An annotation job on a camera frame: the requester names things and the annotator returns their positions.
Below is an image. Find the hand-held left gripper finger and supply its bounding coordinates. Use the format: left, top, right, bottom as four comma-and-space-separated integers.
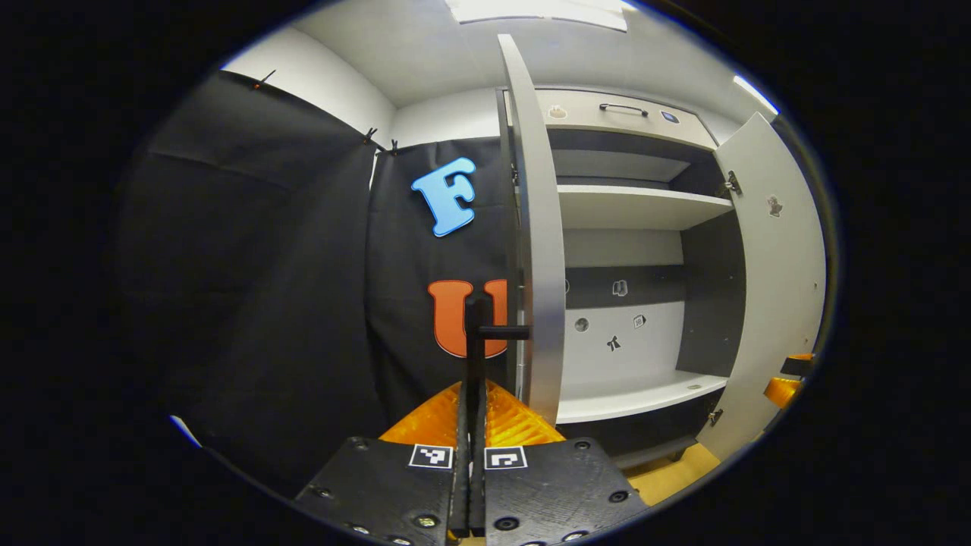
470, 379, 649, 546
293, 381, 473, 546

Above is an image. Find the beige shoe cabinet door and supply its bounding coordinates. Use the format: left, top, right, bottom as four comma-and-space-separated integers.
696, 112, 828, 462
464, 34, 567, 425

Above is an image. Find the beige double-door shoe cabinet body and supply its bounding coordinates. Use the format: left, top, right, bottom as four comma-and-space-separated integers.
497, 87, 748, 471

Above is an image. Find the black backdrop cloth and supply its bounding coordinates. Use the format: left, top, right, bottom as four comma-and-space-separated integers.
114, 71, 524, 497

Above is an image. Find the small ceiling light panel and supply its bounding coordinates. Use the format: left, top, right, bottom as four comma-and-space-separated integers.
732, 74, 780, 116

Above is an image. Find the large ceiling light panel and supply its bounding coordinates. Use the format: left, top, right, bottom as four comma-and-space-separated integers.
444, 0, 629, 33

